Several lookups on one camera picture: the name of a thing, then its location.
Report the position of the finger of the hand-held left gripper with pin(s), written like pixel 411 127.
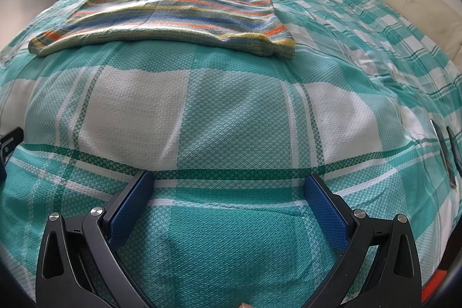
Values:
pixel 11 145

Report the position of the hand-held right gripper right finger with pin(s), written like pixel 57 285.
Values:
pixel 326 210

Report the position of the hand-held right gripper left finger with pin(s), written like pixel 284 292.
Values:
pixel 126 210

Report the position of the striped knit sweater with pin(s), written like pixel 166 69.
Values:
pixel 173 19

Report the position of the person's right hand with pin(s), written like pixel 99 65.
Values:
pixel 245 305

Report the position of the dark flat phone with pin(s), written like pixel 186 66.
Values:
pixel 443 145

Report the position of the bed with teal plaid sheet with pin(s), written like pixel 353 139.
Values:
pixel 234 113

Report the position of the dark flat device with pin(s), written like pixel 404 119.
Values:
pixel 454 147

